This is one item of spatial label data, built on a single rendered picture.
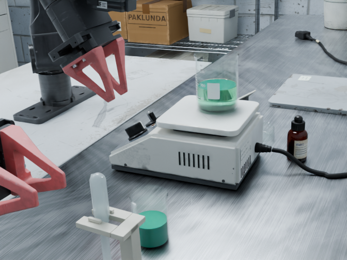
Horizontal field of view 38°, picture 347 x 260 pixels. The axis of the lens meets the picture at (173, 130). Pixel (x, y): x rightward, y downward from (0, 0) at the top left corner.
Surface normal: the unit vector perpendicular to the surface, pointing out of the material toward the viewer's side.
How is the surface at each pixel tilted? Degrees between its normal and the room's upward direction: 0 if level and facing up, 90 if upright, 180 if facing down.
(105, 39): 60
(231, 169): 90
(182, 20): 90
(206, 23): 92
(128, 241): 90
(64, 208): 0
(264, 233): 0
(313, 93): 0
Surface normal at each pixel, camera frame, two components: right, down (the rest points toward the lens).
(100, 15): 0.75, -0.36
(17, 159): 0.88, 0.16
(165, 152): -0.41, 0.37
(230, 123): -0.05, -0.92
